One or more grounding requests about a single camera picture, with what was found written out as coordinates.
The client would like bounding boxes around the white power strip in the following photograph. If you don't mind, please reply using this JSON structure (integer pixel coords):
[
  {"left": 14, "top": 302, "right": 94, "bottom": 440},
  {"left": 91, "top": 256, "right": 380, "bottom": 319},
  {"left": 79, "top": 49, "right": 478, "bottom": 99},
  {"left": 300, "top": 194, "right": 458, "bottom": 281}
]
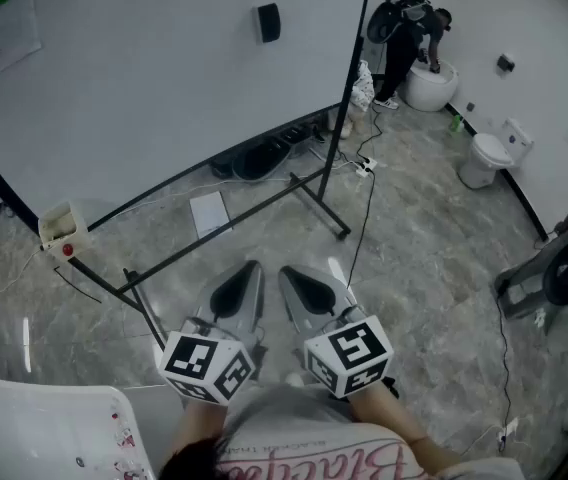
[
  {"left": 497, "top": 417, "right": 520, "bottom": 452},
  {"left": 354, "top": 156, "right": 379, "bottom": 178}
]

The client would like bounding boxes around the black bag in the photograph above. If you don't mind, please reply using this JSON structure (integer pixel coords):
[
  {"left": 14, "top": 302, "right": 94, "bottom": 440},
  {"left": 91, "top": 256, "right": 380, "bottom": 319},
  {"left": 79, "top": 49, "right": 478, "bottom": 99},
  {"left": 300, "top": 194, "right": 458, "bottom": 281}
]
[{"left": 211, "top": 135, "right": 291, "bottom": 183}]

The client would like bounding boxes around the white spotted cloth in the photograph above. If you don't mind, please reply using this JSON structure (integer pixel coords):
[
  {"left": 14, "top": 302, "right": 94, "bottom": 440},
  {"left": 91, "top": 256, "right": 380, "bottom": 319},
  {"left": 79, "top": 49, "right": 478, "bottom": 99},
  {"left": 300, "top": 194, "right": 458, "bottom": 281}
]
[{"left": 351, "top": 60, "right": 376, "bottom": 114}]

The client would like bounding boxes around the grey black machine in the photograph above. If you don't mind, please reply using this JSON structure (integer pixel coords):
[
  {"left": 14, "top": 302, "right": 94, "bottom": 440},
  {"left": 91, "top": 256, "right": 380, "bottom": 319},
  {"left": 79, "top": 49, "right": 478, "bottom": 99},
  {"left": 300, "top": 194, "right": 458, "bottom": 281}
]
[{"left": 493, "top": 227, "right": 568, "bottom": 322}]

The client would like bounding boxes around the large whiteboard on stand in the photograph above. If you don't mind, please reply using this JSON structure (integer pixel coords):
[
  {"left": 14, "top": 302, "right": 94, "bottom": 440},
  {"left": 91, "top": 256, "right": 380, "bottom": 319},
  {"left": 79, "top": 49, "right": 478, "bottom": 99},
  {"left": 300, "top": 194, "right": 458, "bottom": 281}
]
[{"left": 66, "top": 0, "right": 376, "bottom": 354}]

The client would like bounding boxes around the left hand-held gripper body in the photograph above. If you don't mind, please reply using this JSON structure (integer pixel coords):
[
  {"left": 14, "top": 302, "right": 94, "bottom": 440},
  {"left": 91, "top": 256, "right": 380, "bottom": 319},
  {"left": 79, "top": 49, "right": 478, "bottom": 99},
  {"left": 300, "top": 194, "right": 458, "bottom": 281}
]
[{"left": 158, "top": 316, "right": 268, "bottom": 407}]

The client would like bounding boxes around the thin black stick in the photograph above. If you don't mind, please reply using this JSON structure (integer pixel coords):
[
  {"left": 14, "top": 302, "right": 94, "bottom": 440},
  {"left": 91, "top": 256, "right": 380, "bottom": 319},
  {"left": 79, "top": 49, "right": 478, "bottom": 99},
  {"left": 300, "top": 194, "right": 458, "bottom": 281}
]
[{"left": 53, "top": 266, "right": 103, "bottom": 305}]

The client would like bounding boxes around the round white toilet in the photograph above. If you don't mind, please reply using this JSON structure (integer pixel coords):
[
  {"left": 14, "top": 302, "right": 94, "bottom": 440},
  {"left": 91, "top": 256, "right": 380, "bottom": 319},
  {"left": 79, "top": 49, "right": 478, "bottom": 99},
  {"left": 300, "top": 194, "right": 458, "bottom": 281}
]
[{"left": 403, "top": 59, "right": 460, "bottom": 113}]

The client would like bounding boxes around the beige marker tray box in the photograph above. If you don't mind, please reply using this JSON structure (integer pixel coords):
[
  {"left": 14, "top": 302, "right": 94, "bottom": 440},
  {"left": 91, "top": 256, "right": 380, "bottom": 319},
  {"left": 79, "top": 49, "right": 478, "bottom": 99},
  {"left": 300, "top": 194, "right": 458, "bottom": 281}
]
[{"left": 37, "top": 200, "right": 90, "bottom": 264}]

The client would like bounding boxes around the black power cable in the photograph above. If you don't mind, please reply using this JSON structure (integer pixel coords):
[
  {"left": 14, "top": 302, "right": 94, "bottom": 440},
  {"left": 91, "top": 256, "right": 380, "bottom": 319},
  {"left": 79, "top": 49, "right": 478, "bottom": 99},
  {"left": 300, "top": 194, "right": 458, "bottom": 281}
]
[
  {"left": 495, "top": 292, "right": 514, "bottom": 432},
  {"left": 346, "top": 167, "right": 378, "bottom": 289}
]

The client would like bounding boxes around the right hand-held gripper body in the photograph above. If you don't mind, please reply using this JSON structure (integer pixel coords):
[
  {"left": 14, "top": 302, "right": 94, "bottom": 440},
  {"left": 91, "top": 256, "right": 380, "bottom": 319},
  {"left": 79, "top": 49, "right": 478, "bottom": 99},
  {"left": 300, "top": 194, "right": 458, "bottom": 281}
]
[{"left": 291, "top": 307, "right": 395, "bottom": 398}]

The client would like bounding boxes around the white plastic chair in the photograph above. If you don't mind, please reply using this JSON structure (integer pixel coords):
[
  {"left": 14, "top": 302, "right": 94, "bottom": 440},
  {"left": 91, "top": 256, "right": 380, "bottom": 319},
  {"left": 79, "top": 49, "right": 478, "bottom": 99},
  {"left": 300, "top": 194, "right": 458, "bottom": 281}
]
[{"left": 0, "top": 370, "right": 158, "bottom": 480}]

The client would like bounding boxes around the black white whiteboard eraser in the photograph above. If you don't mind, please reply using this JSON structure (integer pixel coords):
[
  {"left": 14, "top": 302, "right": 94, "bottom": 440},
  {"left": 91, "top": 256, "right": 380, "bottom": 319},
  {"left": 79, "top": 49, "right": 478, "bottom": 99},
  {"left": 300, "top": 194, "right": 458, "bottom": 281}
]
[{"left": 255, "top": 2, "right": 282, "bottom": 45}]

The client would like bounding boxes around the person's left forearm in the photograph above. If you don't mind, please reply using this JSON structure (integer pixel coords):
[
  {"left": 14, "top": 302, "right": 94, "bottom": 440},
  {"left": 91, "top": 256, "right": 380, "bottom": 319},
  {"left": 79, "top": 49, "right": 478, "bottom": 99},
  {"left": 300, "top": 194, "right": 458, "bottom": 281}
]
[{"left": 171, "top": 398, "right": 230, "bottom": 472}]

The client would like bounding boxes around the person's grey printed shirt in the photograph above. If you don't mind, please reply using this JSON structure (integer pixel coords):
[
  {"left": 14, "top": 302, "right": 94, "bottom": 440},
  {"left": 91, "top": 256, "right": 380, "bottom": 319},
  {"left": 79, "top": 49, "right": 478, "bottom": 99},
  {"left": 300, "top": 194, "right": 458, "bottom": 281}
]
[{"left": 213, "top": 385, "right": 525, "bottom": 480}]

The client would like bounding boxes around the person's right forearm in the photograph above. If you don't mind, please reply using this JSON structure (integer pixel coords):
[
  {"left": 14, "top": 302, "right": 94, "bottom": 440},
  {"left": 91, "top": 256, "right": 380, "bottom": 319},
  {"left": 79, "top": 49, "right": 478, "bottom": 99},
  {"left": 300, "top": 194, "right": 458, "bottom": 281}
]
[{"left": 348, "top": 383, "right": 461, "bottom": 475}]

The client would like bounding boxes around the white flat panel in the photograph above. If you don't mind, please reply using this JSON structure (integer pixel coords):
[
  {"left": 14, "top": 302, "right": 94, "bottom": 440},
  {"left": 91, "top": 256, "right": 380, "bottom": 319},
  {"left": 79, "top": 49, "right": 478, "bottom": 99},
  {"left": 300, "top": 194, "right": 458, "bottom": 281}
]
[{"left": 188, "top": 190, "right": 233, "bottom": 240}]

